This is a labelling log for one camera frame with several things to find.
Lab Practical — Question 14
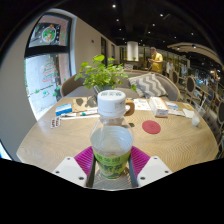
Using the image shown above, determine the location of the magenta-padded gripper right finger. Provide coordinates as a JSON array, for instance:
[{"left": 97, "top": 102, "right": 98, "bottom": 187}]
[{"left": 127, "top": 145, "right": 174, "bottom": 188}]

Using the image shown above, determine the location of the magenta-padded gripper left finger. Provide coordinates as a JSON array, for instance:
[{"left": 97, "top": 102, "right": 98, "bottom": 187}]
[{"left": 52, "top": 145, "right": 98, "bottom": 189}]

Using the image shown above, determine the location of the clear green-labelled water bottle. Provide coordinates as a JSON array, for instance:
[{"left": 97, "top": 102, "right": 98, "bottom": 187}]
[{"left": 89, "top": 89, "right": 135, "bottom": 181}]

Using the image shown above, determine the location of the flat round red coaster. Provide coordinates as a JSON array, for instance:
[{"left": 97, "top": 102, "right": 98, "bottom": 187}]
[{"left": 141, "top": 119, "right": 162, "bottom": 135}]

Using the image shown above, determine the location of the pill blister pack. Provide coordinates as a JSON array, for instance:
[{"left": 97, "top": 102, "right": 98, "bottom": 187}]
[{"left": 49, "top": 116, "right": 62, "bottom": 129}]

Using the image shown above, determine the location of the white teal tube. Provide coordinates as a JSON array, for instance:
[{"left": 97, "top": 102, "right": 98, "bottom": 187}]
[{"left": 60, "top": 109, "right": 101, "bottom": 121}]

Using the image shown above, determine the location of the small blue white box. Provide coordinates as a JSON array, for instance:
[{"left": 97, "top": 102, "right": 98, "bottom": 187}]
[{"left": 54, "top": 102, "right": 73, "bottom": 117}]

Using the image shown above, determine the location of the white cardboard box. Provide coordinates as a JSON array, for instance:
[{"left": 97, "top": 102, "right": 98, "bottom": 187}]
[{"left": 148, "top": 95, "right": 170, "bottom": 118}]

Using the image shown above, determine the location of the clear plastic cup with straw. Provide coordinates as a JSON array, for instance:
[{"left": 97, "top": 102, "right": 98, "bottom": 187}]
[{"left": 190, "top": 96, "right": 208, "bottom": 128}]

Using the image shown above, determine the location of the white paper napkin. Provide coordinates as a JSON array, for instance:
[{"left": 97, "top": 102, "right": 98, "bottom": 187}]
[{"left": 182, "top": 109, "right": 196, "bottom": 120}]

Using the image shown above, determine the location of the printed white magazine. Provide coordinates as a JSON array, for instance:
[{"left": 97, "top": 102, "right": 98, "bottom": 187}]
[{"left": 133, "top": 98, "right": 153, "bottom": 112}]

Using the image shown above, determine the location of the white blue tissue packet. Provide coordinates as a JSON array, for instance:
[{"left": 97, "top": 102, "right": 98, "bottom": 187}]
[{"left": 165, "top": 100, "right": 180, "bottom": 111}]

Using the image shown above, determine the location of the small yellow card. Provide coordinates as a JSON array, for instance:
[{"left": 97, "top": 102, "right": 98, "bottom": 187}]
[{"left": 182, "top": 102, "right": 195, "bottom": 111}]

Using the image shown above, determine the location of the grey curved sofa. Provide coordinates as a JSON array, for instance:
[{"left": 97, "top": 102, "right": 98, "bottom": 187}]
[{"left": 59, "top": 68, "right": 183, "bottom": 103}]

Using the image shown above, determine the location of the group of wooden dining chairs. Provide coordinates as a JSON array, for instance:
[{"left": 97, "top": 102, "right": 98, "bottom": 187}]
[{"left": 171, "top": 69, "right": 224, "bottom": 158}]

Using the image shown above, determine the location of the window with painted decals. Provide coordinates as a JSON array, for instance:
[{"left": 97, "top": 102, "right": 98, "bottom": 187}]
[{"left": 23, "top": 13, "right": 73, "bottom": 121}]

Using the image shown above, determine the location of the green potted plant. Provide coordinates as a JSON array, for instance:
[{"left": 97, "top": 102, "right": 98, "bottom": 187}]
[{"left": 73, "top": 54, "right": 138, "bottom": 98}]

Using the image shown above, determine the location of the person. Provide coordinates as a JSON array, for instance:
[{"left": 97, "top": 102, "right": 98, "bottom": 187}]
[
  {"left": 147, "top": 46, "right": 164, "bottom": 74},
  {"left": 165, "top": 58, "right": 175, "bottom": 77}
]

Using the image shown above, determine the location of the group of ceiling spotlights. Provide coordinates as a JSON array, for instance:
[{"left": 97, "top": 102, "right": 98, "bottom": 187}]
[{"left": 109, "top": 1, "right": 201, "bottom": 51}]

